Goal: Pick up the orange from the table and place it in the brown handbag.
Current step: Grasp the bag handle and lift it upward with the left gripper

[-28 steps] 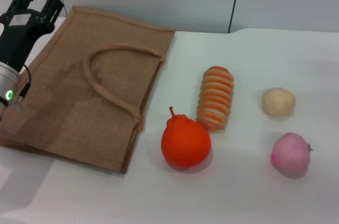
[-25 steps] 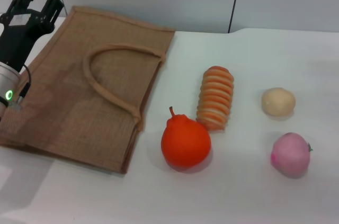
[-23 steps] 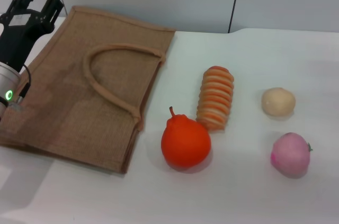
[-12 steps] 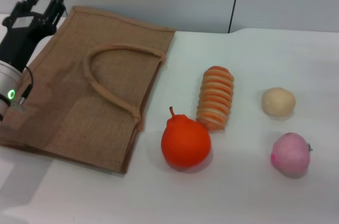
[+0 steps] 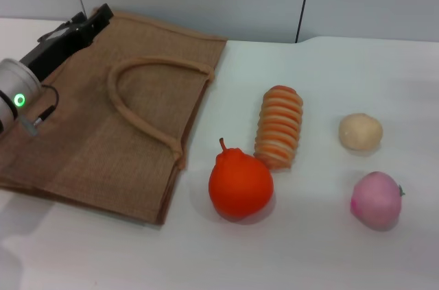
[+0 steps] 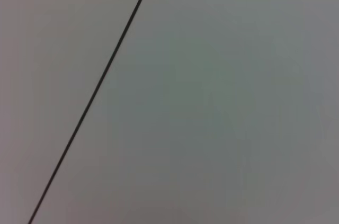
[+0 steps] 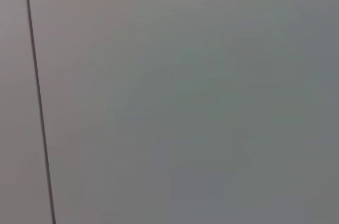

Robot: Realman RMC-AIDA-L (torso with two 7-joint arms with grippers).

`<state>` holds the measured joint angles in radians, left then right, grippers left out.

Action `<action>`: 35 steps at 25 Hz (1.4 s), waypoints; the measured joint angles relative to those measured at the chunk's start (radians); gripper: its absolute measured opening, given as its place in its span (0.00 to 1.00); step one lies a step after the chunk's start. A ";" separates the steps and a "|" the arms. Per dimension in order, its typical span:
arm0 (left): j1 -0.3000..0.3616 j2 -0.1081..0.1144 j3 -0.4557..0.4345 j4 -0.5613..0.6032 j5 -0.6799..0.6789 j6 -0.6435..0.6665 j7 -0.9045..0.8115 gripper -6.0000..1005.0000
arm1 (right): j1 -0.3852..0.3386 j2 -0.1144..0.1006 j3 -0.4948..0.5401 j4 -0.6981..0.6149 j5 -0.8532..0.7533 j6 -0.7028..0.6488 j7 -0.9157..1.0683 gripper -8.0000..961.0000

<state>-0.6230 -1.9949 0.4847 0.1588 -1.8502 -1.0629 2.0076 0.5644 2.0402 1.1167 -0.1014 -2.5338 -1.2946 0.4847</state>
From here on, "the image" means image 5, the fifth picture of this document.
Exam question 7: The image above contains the silver cable connector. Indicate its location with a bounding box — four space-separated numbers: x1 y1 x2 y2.
19 114 41 137

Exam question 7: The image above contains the orange toy fruit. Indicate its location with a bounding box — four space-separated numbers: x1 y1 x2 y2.
208 137 275 223

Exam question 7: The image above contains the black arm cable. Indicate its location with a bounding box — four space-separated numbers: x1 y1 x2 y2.
35 84 60 123

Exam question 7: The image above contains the brown jute handbag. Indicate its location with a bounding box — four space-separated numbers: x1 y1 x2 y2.
0 10 229 226

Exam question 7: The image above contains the striped orange bread toy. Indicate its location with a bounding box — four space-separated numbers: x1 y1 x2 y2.
253 84 305 171

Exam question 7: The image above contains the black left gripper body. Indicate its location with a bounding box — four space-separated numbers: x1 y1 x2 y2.
19 11 96 84

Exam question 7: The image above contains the pink peach toy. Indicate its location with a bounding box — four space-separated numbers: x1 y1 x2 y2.
350 171 407 232

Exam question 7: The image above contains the beige round bun toy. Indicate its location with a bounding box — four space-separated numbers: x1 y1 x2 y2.
338 112 383 152

